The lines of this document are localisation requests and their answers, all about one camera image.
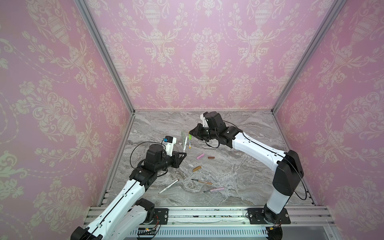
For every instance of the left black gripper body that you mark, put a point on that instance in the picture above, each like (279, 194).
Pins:
(169, 161)

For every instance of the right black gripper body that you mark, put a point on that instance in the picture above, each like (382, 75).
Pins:
(201, 131)

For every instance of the white marker bright green cap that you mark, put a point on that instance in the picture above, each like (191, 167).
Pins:
(170, 185)

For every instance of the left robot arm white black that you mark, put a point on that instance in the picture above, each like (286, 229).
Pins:
(128, 210)

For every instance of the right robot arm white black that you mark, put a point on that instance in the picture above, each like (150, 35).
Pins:
(287, 167)

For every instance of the tan brown pen cap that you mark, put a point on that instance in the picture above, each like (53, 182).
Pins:
(197, 168)

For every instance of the brown fountain pen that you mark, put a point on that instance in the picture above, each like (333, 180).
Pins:
(203, 182)

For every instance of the pink fountain pen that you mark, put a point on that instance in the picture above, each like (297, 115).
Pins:
(214, 190)

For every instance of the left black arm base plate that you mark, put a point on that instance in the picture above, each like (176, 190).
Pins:
(156, 216)

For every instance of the white vented cable duct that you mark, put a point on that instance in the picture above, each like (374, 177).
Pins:
(200, 233)

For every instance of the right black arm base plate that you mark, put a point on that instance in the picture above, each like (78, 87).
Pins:
(261, 216)

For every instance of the aluminium front rail frame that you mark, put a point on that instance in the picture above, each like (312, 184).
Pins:
(307, 222)

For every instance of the left aluminium corner post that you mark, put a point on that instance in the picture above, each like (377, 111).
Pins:
(101, 46)

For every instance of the aluminium corner post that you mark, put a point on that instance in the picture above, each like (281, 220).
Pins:
(101, 46)
(319, 35)

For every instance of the right aluminium corner post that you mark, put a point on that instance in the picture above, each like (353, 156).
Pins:
(319, 35)

